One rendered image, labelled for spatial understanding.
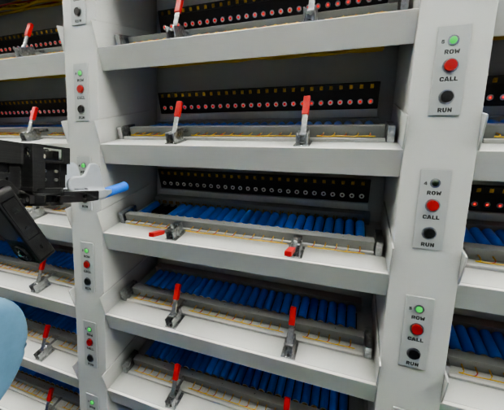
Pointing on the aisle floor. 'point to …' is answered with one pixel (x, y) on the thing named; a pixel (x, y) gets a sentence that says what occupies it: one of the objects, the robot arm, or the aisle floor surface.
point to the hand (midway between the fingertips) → (100, 194)
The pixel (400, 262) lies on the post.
